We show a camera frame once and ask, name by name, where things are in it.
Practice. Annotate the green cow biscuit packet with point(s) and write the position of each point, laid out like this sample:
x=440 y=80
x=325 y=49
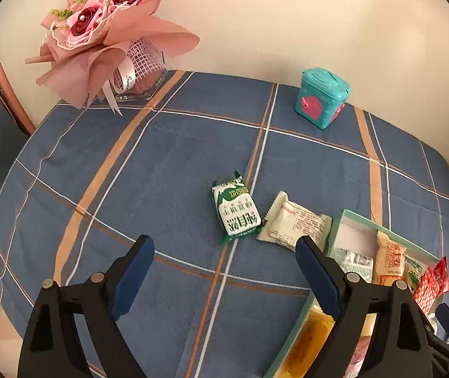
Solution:
x=414 y=273

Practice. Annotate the red snack packet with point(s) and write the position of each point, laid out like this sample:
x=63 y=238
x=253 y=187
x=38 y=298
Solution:
x=443 y=273

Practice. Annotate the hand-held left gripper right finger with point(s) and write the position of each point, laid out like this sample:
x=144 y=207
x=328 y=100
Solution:
x=319 y=283

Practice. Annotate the blue plaid tablecloth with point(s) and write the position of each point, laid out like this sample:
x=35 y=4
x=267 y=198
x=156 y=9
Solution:
x=169 y=173

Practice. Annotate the pale green white packet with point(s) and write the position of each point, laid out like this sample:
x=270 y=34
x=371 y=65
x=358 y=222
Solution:
x=352 y=264

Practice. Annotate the teal toy box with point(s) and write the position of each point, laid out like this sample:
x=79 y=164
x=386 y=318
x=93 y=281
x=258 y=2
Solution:
x=321 y=98

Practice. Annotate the red patterned long packet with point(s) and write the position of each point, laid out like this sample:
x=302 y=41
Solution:
x=425 y=293

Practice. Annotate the yellow snack packet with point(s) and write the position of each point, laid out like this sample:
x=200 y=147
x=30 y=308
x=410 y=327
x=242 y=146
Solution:
x=307 y=346

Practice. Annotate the dark green milk biscuit packet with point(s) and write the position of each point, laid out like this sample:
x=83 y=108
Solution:
x=234 y=208

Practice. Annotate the pink snack packet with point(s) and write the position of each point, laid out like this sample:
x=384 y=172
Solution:
x=356 y=358

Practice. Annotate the white snack packet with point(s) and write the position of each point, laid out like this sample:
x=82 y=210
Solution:
x=295 y=220

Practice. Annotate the peach bread packet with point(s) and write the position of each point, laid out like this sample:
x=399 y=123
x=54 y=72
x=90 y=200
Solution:
x=389 y=256

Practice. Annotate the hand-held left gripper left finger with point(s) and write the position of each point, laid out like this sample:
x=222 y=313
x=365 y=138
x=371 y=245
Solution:
x=134 y=279

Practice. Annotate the teal cardboard tray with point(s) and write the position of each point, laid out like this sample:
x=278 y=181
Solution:
x=350 y=236

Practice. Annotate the pink flower bouquet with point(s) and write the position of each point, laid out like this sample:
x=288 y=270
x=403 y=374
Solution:
x=102 y=35

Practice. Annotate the clear glass vase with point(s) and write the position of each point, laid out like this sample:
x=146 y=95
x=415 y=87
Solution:
x=145 y=82

